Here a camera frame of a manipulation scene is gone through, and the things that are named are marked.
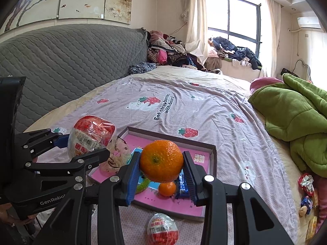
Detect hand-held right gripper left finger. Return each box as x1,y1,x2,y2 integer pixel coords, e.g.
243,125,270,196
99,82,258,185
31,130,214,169
33,151,142,245

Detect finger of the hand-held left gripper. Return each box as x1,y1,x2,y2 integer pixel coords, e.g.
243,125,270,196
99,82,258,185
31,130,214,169
24,148,111,178
14,129,69,163

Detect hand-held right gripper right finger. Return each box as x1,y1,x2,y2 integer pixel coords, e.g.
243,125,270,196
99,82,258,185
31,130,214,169
182,151,294,245

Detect orange mandarin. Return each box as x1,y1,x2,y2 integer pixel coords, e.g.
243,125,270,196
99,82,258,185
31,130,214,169
140,140,184,183
158,181,177,197

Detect blue packaged toy egg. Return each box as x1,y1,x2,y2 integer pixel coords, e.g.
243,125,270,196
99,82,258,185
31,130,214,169
67,115,116,160

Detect beige scrunchie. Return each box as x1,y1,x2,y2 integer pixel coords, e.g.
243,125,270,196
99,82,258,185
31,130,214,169
100,135,132,175

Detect grey cardboard tray pink inside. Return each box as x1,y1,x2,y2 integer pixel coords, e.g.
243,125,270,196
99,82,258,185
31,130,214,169
85,126,217,222

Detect red packaged toy egg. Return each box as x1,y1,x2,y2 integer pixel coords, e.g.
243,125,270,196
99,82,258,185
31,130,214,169
147,212,180,245

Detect person's left hand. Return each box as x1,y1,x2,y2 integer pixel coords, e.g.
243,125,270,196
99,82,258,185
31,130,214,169
0,202,39,226

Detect strawberry printed bed sheet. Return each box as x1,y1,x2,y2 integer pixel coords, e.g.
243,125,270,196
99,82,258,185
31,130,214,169
23,65,307,245

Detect grey quilted headboard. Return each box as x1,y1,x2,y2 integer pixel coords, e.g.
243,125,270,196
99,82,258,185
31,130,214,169
0,24,149,134

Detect dark patterned cloth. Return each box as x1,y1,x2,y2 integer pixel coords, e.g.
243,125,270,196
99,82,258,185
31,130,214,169
128,62,157,75

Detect red white candy packet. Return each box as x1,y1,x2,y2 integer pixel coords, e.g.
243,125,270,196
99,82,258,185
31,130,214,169
298,173,315,197

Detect green fleece blanket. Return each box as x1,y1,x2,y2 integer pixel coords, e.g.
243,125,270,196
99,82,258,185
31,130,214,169
248,73,327,178

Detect yellow snack packet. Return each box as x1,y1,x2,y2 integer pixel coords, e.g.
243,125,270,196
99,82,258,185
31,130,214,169
305,216,318,240

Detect pile of mixed clothes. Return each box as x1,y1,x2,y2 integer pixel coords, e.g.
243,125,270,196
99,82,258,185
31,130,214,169
147,29,207,70

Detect dark clothes on windowsill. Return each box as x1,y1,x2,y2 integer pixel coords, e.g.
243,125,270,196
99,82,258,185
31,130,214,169
207,36,263,70

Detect dark bag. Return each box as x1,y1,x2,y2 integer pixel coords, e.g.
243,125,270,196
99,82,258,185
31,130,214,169
282,68,299,78

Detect cream curtain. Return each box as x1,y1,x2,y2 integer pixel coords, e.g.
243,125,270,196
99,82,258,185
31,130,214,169
184,0,208,64
264,0,281,78

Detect dark framed window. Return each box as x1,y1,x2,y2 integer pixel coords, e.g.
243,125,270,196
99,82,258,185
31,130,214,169
204,0,267,54

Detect white air conditioner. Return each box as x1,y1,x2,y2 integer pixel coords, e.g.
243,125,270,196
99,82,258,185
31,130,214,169
297,16,321,30

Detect green fuzzy ring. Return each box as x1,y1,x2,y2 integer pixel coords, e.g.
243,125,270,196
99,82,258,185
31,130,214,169
135,177,151,194

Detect floral wall art panel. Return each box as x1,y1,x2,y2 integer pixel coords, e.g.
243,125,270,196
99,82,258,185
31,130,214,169
0,0,134,32

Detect white wall cable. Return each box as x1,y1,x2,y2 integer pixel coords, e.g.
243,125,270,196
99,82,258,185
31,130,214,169
292,59,312,81

